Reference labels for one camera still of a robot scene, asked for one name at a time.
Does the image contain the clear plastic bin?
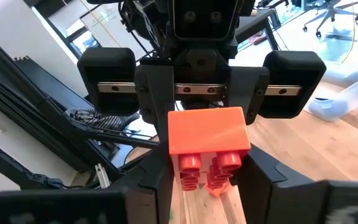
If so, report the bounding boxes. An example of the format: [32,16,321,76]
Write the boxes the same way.
[308,60,358,123]

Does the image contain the large window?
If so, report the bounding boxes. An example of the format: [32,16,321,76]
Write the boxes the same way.
[31,0,155,60]

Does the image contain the office chair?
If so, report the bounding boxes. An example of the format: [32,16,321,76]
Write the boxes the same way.
[301,0,358,38]

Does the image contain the yellow floor cable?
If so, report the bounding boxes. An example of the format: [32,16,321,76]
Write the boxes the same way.
[340,0,358,65]

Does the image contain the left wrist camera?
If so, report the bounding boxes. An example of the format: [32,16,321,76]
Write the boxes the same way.
[171,0,241,41]

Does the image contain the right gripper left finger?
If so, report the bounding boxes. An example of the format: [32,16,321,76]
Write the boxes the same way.
[0,145,175,224]

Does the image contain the red toy brick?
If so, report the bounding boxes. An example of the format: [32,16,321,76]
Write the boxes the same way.
[167,106,252,197]

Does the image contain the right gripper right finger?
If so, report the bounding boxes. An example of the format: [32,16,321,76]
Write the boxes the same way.
[237,148,358,224]

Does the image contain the dark grey desk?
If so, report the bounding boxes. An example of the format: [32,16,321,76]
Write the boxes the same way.
[234,7,290,52]

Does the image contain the white bracket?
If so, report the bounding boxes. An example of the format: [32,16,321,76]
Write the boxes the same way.
[94,163,111,190]

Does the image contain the grey braided cable sleeve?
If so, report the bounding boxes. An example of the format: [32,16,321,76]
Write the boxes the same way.
[63,107,139,131]

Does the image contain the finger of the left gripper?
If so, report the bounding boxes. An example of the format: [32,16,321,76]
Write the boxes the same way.
[134,64,176,152]
[228,66,270,126]

